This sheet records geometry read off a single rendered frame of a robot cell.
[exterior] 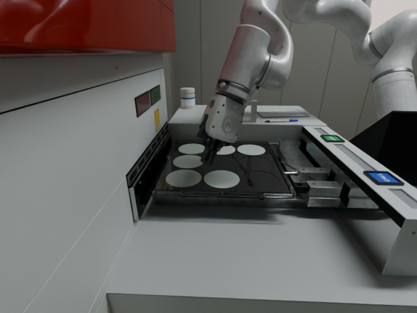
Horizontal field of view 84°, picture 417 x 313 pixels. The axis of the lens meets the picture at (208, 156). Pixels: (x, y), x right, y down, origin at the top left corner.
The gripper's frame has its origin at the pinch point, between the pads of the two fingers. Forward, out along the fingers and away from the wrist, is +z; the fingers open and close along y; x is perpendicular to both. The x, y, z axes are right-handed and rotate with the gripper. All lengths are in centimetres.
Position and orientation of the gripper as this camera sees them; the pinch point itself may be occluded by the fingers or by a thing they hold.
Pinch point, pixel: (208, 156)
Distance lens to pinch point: 59.1
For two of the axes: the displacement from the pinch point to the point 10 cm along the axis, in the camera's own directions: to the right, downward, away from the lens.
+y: 7.4, 1.7, 6.6
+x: -5.8, -3.3, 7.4
